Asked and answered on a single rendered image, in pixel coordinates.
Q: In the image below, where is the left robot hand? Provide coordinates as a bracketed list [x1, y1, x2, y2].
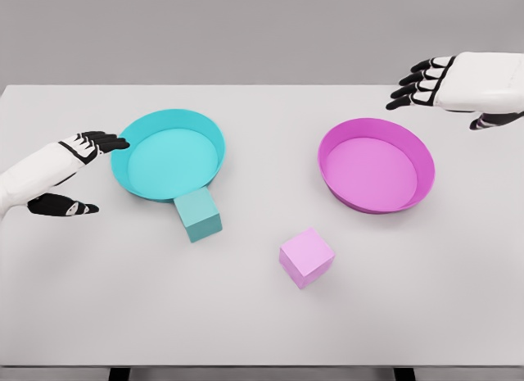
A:
[0, 130, 131, 220]

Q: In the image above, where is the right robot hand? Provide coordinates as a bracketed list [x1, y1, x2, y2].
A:
[386, 52, 524, 132]

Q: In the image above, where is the cyan round plate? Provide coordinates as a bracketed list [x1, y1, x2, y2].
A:
[111, 108, 227, 203]

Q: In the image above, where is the magenta round plate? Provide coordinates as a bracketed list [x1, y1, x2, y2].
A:
[317, 117, 436, 215]

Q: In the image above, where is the teal cube block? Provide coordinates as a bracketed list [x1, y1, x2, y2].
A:
[173, 187, 224, 243]

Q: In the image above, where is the pink cube block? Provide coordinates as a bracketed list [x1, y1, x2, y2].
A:
[278, 227, 337, 291]

